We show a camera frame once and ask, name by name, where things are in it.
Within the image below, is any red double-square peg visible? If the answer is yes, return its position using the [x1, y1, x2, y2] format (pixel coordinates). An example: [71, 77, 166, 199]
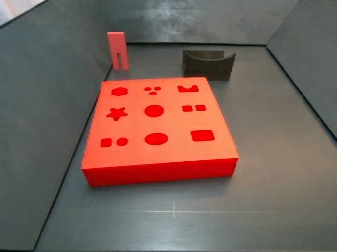
[108, 31, 129, 71]

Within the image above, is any black curved block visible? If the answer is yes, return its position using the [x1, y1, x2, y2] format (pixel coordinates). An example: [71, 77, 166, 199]
[183, 50, 235, 81]

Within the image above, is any red shape-sorting board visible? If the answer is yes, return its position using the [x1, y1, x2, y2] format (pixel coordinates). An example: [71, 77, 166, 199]
[82, 77, 240, 187]

